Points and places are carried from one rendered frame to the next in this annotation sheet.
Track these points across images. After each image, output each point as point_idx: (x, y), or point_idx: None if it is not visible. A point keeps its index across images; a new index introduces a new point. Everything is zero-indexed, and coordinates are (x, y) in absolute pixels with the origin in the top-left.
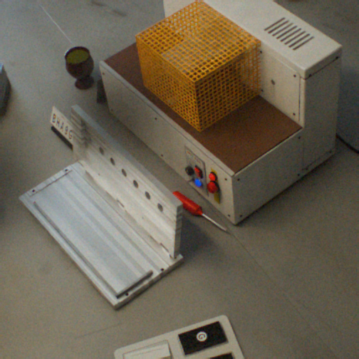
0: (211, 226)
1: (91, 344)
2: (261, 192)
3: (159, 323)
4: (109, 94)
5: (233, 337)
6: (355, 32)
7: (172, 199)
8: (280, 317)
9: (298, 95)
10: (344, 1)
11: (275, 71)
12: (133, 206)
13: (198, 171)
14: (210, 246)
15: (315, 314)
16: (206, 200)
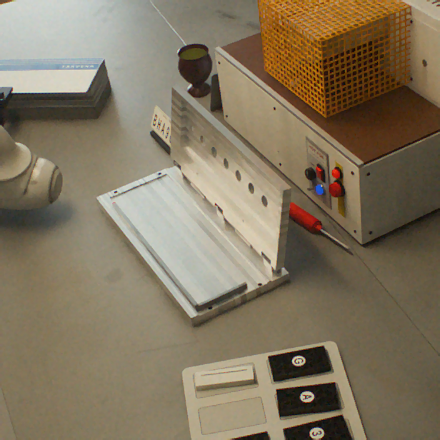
0: (331, 246)
1: (155, 361)
2: (400, 205)
3: (247, 345)
4: (224, 92)
5: (341, 366)
6: None
7: (278, 183)
8: (407, 351)
9: None
10: None
11: (427, 46)
12: (233, 208)
13: (320, 170)
14: (326, 267)
15: None
16: (330, 218)
